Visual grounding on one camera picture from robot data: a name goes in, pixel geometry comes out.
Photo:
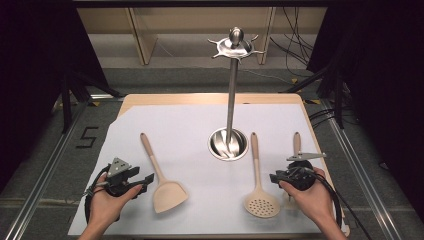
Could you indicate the aluminium floor rail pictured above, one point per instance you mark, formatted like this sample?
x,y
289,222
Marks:
x,y
43,173
363,173

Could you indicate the black curtain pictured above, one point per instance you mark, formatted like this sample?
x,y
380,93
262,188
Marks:
x,y
30,83
383,83

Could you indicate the white paper sheet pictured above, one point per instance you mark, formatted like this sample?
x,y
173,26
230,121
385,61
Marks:
x,y
200,173

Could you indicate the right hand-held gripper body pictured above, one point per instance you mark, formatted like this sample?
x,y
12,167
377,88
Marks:
x,y
301,173

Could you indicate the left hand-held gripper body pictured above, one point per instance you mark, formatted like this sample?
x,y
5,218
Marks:
x,y
118,166

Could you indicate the person's left hand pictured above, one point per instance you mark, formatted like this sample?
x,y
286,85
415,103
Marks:
x,y
106,203

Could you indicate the beige slotted skimmer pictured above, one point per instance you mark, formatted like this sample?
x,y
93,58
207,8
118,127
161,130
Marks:
x,y
261,203

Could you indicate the person's right hand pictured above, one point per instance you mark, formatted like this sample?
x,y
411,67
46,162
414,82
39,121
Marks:
x,y
313,200

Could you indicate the black stand legs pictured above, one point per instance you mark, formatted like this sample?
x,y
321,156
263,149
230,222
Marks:
x,y
66,103
338,100

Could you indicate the beige spatula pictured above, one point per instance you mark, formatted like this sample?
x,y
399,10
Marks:
x,y
168,196

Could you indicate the light wooden furniture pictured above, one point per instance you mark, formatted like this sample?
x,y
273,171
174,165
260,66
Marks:
x,y
143,36

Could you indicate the beige spoon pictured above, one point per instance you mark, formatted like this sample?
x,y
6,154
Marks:
x,y
296,143

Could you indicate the metal utensil rack stand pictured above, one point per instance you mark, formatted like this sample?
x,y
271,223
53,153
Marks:
x,y
230,100

